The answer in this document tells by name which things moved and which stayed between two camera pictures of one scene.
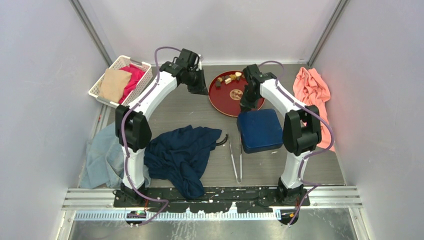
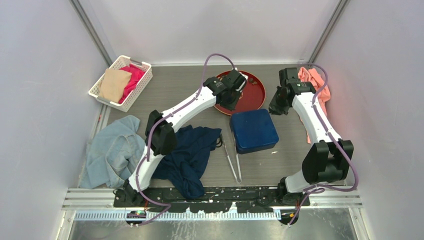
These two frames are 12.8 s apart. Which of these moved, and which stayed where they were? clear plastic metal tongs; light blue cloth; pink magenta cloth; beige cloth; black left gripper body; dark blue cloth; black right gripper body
Moved: black left gripper body; clear plastic metal tongs; black right gripper body
Stayed: light blue cloth; pink magenta cloth; beige cloth; dark blue cloth
